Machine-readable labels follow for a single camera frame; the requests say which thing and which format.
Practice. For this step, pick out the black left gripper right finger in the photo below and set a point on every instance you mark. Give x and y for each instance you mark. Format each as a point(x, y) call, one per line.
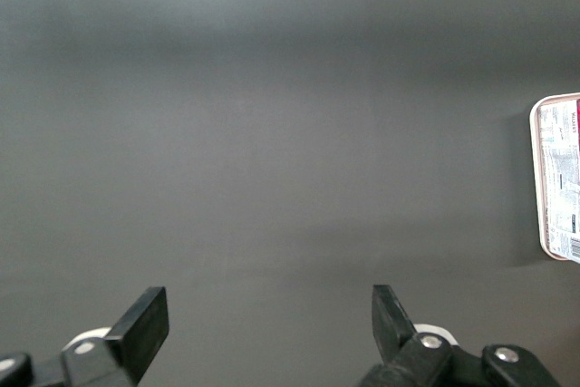
point(399, 341)

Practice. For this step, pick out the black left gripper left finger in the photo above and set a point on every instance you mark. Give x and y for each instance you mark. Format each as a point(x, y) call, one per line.
point(136, 337)

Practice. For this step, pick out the white tray with pink rim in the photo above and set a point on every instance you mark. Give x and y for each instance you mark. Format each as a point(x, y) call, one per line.
point(539, 178)

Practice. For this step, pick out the printed white paper package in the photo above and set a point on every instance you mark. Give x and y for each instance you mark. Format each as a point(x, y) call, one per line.
point(564, 178)

